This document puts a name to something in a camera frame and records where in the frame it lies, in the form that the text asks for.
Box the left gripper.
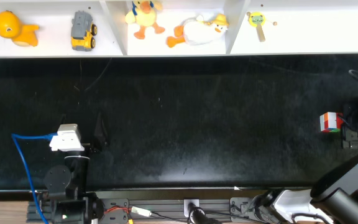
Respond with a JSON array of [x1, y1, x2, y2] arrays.
[[58, 111, 109, 155]]

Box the grey and yellow toy truck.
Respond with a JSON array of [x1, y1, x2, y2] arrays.
[[70, 11, 98, 52]]

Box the yellow rubber duck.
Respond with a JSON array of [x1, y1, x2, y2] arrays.
[[0, 9, 40, 48]]

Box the yellow rattle drum toy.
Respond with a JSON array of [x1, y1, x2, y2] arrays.
[[246, 11, 278, 43]]

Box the many-coloured puzzle cube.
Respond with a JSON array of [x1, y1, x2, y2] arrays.
[[319, 111, 344, 134]]

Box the yellow plush duck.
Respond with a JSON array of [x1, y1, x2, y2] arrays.
[[124, 0, 167, 40]]

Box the white plush duck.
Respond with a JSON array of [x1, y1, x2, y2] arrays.
[[165, 12, 230, 49]]

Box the white shelf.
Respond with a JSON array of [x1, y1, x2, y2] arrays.
[[0, 0, 358, 58]]

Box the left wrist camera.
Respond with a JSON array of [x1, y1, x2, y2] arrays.
[[48, 123, 86, 152]]

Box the blue cable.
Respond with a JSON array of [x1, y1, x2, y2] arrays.
[[11, 133, 58, 224]]

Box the mounting rail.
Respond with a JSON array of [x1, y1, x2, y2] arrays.
[[26, 197, 279, 224]]

